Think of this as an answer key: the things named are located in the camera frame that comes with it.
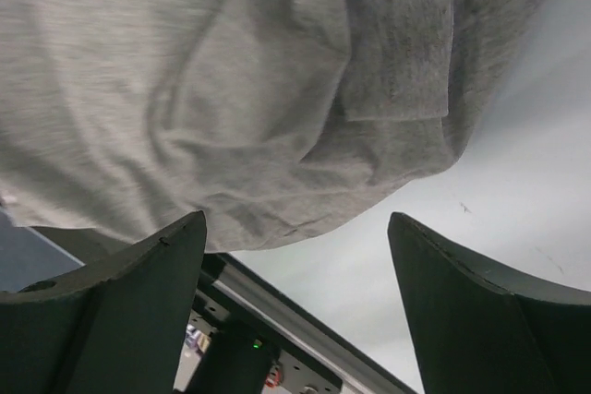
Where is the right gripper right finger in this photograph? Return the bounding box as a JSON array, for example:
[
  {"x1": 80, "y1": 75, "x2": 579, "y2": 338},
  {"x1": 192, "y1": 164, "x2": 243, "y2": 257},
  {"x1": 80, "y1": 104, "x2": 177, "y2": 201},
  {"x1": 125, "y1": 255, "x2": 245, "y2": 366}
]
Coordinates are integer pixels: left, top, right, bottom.
[{"x1": 388, "y1": 212, "x2": 590, "y2": 393}]

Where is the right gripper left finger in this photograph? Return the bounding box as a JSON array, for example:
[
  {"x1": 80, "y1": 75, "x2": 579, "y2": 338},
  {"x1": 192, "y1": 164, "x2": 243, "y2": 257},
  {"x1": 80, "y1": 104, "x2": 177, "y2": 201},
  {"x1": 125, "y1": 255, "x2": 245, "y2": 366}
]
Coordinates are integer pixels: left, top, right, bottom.
[{"x1": 1, "y1": 211, "x2": 206, "y2": 394}]

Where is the grey t-shirt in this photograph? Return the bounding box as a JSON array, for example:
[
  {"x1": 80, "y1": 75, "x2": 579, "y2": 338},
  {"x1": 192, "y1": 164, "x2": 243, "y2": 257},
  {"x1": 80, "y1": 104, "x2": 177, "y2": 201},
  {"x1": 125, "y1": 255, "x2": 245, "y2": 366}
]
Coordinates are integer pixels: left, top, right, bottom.
[{"x1": 1, "y1": 0, "x2": 542, "y2": 252}]

